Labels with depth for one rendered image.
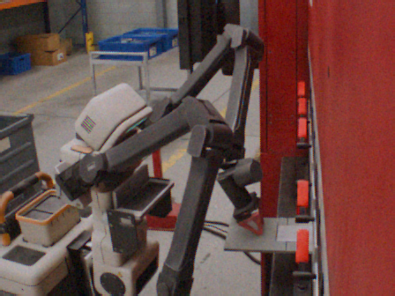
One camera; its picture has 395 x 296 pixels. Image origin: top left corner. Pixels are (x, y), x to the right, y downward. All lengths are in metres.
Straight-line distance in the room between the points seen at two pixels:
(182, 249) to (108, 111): 0.51
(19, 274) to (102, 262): 0.29
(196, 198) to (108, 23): 9.05
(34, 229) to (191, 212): 0.87
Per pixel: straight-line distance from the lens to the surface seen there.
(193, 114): 1.14
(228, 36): 1.64
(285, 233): 1.50
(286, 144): 2.29
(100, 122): 1.50
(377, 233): 0.28
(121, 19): 9.93
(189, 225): 1.16
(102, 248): 1.73
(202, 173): 1.13
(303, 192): 1.08
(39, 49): 9.00
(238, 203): 1.43
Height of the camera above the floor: 1.80
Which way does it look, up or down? 20 degrees down
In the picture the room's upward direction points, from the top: 1 degrees counter-clockwise
